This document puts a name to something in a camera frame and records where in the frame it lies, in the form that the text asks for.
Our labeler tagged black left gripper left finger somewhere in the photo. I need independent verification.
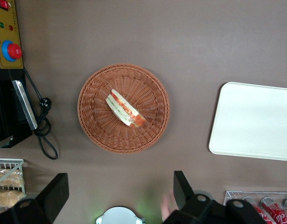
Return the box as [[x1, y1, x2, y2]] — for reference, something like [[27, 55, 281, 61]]
[[7, 172, 70, 224]]

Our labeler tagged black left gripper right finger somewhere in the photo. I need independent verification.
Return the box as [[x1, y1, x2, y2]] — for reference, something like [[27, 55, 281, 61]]
[[173, 170, 214, 212]]

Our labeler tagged triangle sandwich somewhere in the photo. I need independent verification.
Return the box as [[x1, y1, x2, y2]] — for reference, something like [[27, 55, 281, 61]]
[[105, 88, 147, 129]]

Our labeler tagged cream rectangular serving tray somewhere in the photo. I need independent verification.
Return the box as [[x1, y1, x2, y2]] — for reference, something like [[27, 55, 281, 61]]
[[208, 81, 287, 162]]

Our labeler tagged round brown wicker basket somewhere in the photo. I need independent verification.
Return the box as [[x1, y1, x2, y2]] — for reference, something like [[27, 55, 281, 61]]
[[77, 63, 170, 155]]

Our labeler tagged bagged fried snack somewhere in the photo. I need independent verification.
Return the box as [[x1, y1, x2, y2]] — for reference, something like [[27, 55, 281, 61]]
[[0, 168, 24, 188], [0, 189, 26, 209]]

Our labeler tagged clear acrylic bottle rack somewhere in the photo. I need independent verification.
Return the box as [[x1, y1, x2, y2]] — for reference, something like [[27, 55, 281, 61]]
[[224, 190, 287, 224]]

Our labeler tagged black sealing machine yellow panel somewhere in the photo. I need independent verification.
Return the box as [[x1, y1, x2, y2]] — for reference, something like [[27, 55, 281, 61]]
[[0, 0, 39, 150]]

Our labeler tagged white wire snack rack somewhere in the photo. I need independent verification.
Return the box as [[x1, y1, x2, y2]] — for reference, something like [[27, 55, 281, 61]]
[[0, 158, 26, 215]]

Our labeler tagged black power cable with plug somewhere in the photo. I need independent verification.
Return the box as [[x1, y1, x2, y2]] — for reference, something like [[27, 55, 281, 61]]
[[23, 67, 59, 161]]

